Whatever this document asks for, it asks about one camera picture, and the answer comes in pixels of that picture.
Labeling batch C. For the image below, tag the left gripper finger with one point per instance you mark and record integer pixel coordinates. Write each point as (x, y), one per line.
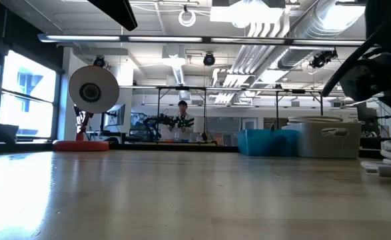
(118, 11)

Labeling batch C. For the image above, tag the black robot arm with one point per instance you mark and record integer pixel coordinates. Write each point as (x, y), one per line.
(152, 126)
(183, 122)

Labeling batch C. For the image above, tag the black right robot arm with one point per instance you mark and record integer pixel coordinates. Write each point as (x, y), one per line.
(381, 76)

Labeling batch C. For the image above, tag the black ceiling spotlight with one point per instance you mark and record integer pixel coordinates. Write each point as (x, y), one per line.
(99, 61)
(209, 59)

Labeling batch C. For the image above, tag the red desk lamp white shade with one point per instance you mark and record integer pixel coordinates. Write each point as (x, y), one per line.
(105, 83)

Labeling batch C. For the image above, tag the grey computer monitor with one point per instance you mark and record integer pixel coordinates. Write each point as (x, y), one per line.
(115, 115)

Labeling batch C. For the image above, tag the person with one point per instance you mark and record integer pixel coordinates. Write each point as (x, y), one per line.
(182, 105)

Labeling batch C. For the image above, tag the small white box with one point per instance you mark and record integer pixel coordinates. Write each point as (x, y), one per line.
(198, 125)

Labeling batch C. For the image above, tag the black desk device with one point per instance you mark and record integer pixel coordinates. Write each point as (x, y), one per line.
(5, 131)

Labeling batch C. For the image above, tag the blue plastic bin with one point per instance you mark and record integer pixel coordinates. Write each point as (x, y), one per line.
(268, 143)

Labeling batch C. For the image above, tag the grey plastic basket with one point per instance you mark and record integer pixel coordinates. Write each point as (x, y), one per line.
(315, 145)

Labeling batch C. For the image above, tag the black computer monitor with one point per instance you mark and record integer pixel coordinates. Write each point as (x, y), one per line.
(365, 121)

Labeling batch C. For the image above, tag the black metal frame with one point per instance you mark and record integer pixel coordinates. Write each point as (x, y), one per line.
(298, 91)
(182, 88)

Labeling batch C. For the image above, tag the black ceiling camera rig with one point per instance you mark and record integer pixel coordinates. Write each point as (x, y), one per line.
(323, 57)

